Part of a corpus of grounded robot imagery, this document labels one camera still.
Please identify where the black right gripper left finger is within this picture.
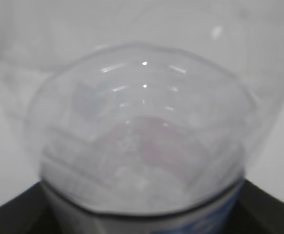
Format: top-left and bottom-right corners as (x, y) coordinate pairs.
(0, 182), (61, 234)

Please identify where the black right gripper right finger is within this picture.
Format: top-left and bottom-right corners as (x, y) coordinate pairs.
(226, 180), (284, 234)

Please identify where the clear water bottle red label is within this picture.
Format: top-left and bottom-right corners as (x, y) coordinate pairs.
(0, 0), (284, 234)

